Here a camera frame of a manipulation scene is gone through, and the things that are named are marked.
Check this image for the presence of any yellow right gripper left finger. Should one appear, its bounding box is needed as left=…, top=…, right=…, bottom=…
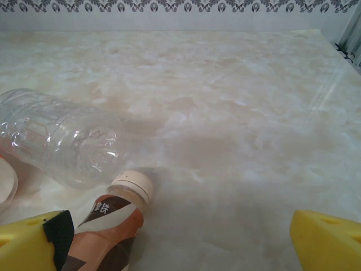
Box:
left=0, top=209, right=76, bottom=271

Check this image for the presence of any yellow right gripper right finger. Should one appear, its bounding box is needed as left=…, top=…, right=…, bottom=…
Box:
left=289, top=209, right=361, bottom=271

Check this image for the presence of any black corner bracket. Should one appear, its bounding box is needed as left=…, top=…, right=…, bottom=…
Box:
left=334, top=42, right=356, bottom=62

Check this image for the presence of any aluminium frame post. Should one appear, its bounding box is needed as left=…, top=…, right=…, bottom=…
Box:
left=334, top=0, right=361, bottom=67

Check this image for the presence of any brown label bottle beige cap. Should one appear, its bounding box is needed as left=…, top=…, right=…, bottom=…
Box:
left=60, top=169, right=155, bottom=271

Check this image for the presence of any clear unlabelled plastic bottle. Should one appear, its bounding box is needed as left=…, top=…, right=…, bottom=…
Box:
left=0, top=88, right=126, bottom=190

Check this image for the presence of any orange label bottle yellow cap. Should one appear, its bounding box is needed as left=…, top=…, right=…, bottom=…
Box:
left=0, top=152, right=19, bottom=208

